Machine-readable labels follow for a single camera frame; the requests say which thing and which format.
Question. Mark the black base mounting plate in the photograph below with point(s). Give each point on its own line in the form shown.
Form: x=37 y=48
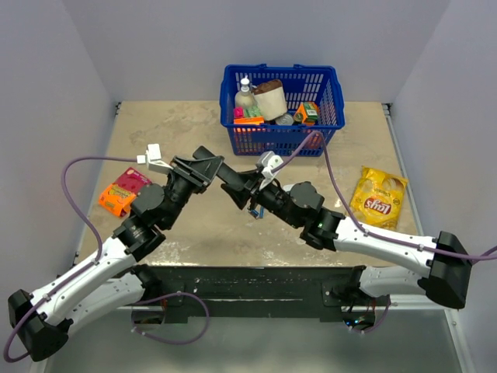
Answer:
x=329 y=294

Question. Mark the green small packet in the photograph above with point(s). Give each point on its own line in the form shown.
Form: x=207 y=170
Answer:
x=252 y=111

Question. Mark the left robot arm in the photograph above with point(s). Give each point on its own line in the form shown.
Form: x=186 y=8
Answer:
x=112 y=276

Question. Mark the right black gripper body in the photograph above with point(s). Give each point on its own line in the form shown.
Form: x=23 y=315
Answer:
x=271 y=197

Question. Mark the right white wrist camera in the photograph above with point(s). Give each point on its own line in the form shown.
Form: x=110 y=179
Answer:
x=268 y=161

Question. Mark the metal tin can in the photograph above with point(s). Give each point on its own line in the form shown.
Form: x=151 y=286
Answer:
x=286 y=120

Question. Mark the orange green juice carton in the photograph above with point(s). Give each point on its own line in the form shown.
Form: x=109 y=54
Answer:
x=307 y=114

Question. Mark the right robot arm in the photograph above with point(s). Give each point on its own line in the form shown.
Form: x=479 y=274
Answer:
x=420 y=265

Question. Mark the white pump bottle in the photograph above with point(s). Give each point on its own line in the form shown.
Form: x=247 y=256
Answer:
x=244 y=97

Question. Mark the yellow Lays chips bag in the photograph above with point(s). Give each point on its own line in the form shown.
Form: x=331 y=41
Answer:
x=378 y=198

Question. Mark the orange flat box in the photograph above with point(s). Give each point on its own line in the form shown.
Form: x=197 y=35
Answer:
x=249 y=121

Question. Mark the white remote control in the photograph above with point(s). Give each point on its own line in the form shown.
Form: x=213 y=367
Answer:
x=287 y=188

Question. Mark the blue plastic shopping basket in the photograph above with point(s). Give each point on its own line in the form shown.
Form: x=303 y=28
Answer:
x=301 y=83

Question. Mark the orange pink candy box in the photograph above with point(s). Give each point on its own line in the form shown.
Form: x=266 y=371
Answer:
x=119 y=195

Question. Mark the white brown paper bag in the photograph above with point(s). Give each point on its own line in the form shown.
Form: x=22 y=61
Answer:
x=270 y=99

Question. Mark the black remote control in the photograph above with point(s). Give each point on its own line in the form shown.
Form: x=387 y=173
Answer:
x=224 y=172

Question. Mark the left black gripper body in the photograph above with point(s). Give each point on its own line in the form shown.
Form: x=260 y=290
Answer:
x=183 y=184

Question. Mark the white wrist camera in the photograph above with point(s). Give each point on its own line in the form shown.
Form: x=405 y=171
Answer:
x=152 y=158
x=268 y=161

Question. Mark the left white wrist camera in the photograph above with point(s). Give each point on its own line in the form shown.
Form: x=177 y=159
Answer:
x=152 y=158

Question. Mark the pink small box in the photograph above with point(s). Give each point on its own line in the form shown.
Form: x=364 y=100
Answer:
x=238 y=112

